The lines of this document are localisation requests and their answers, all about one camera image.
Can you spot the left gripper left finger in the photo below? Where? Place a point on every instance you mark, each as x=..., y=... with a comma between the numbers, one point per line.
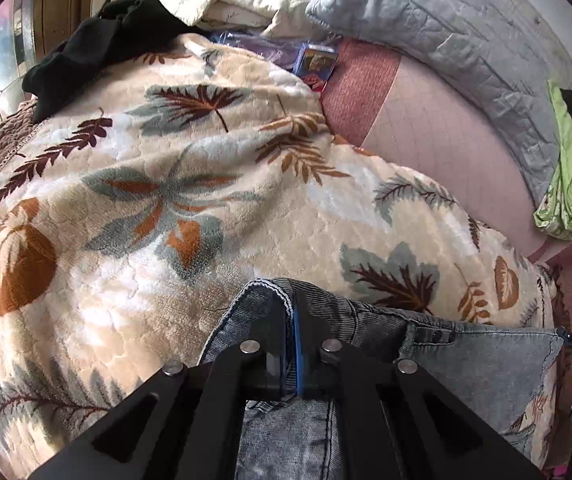
x=184, y=422

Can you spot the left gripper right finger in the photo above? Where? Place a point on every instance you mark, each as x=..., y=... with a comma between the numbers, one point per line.
x=395, y=421

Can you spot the green patterned cloth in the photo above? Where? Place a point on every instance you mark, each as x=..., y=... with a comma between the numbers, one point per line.
x=553, y=217

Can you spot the cream leaf-pattern blanket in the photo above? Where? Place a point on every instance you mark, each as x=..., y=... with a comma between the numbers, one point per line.
x=131, y=219

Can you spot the grey quilted comforter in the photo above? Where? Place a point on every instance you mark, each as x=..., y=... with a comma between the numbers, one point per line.
x=499, y=54

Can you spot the blue small box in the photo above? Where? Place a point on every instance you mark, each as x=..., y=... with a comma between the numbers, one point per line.
x=315, y=64

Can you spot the black garment on blanket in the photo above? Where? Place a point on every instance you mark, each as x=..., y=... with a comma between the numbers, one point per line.
x=119, y=31

